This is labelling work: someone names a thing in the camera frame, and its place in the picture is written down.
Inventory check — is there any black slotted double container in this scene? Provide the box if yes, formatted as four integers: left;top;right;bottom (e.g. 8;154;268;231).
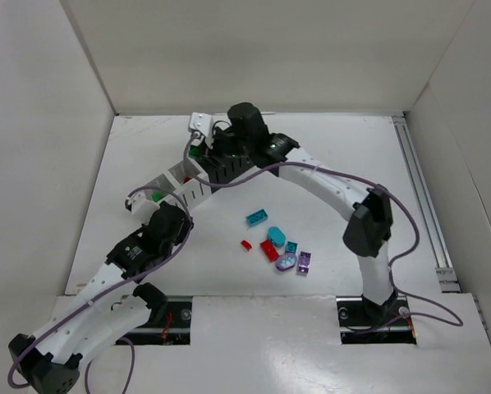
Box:
190;144;254;185

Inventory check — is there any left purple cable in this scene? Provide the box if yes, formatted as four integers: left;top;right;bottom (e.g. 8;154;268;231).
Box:
7;186;195;394

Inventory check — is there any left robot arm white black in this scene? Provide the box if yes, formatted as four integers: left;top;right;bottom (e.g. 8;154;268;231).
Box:
7;202;193;393

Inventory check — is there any white slotted double container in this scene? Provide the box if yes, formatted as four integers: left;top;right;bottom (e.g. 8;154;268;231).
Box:
140;158;212;210

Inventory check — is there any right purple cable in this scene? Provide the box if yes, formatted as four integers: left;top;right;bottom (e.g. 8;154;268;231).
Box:
181;129;464;329

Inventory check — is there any lilac oval paw lego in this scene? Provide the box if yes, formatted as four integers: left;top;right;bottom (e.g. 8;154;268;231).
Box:
275;253;298;272

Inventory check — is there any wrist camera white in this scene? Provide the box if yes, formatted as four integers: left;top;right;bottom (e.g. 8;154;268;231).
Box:
126;191;155;219
188;112;214;149

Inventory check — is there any teal long lego plate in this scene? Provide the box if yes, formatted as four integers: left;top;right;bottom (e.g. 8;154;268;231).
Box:
245;209;268;227

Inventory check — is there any purple cable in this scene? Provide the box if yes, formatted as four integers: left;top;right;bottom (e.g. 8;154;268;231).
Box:
181;129;464;329
7;186;195;394

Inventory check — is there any green lego in container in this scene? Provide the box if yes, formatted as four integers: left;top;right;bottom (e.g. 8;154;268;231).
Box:
151;191;165;202

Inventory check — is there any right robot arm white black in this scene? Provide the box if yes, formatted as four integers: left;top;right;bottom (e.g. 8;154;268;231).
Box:
190;102;397;318

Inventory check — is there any teal rounded lego brick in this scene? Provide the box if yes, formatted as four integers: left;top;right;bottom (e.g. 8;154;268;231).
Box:
267;227;287;248

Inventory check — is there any small red lego piece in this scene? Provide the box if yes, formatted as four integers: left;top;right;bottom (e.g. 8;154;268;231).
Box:
241;240;252;251

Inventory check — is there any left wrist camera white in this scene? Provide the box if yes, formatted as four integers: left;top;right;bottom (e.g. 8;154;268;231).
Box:
126;191;155;219

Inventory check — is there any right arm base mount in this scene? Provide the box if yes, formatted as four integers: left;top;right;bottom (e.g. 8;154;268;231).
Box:
336;296;417;345

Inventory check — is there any green lego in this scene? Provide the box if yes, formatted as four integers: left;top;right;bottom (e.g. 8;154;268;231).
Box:
188;145;202;158
151;191;165;202

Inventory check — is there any small teal square lego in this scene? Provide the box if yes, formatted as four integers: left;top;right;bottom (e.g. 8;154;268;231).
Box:
285;241;298;254

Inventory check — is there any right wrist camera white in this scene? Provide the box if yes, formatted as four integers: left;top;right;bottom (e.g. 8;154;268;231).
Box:
188;112;214;149

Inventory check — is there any red long lego brick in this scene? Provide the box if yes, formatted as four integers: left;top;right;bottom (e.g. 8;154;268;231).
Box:
259;239;279;263

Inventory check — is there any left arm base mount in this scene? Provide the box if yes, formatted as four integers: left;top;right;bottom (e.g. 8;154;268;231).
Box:
122;296;193;346

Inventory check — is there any purple lego brick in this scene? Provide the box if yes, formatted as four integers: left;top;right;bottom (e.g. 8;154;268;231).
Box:
296;251;311;275

